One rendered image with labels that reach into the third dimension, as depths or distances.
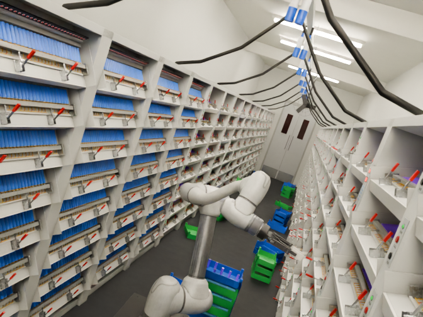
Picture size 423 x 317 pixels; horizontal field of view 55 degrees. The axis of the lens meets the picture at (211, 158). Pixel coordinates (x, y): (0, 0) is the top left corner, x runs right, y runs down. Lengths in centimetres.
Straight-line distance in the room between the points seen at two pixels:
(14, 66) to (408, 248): 131
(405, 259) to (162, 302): 161
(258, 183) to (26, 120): 103
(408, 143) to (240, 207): 76
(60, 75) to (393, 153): 135
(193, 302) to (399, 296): 161
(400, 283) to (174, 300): 159
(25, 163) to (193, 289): 121
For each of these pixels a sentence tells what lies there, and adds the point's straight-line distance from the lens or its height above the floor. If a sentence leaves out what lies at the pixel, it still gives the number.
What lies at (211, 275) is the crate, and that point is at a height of 43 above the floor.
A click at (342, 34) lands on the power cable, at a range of 149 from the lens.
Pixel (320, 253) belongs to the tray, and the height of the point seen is 97.
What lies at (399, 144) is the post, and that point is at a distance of 172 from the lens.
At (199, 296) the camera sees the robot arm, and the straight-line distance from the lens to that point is 251.
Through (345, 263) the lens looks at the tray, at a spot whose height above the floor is 115.
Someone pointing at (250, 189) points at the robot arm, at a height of 125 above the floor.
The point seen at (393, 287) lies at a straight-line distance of 106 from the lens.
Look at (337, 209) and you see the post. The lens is 243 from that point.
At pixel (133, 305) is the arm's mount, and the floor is 27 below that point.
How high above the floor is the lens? 160
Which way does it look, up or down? 8 degrees down
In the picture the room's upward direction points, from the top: 20 degrees clockwise
